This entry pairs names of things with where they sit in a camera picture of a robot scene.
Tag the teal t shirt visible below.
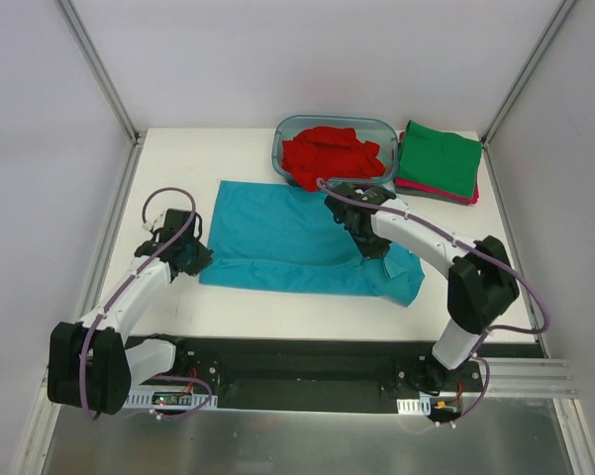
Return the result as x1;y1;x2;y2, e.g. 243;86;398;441
200;181;425;306

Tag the clear blue plastic bin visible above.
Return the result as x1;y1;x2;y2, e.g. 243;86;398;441
271;115;399;192

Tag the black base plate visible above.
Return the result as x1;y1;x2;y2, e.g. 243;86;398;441
151;335;484;414

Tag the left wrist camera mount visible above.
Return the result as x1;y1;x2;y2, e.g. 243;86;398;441
143;211;166;235

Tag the right aluminium table rail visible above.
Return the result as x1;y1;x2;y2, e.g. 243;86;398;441
482;145;545;331

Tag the folded pink t shirt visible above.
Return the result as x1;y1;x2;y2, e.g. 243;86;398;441
394;131;479;206

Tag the right aluminium frame post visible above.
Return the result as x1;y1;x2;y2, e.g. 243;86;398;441
481;0;580;148

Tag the white cable duct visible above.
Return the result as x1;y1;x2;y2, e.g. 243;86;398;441
396;397;432;417
123;389;218;412

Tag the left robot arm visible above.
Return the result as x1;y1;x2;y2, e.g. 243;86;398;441
47;209;212;418

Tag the folded green t shirt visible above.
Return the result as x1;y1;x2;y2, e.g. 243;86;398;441
396;120;483;198

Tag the left aluminium table rail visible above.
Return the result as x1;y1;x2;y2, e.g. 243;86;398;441
68;134;146;323

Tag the aluminium frame post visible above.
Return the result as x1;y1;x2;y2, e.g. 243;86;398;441
54;0;141;144
481;0;580;148

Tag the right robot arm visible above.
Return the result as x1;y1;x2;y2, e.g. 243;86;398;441
317;179;520;391

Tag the right white cable duct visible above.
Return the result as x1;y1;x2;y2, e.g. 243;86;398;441
396;397;432;417

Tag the left white cable duct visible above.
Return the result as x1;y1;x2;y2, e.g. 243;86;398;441
123;389;218;412

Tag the aluminium table rail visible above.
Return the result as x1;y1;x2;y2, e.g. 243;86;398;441
68;134;146;323
482;145;545;331

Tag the left aluminium frame post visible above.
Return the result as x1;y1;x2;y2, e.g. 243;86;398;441
54;0;141;144

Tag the red t shirt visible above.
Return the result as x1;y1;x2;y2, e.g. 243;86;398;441
281;126;386;192

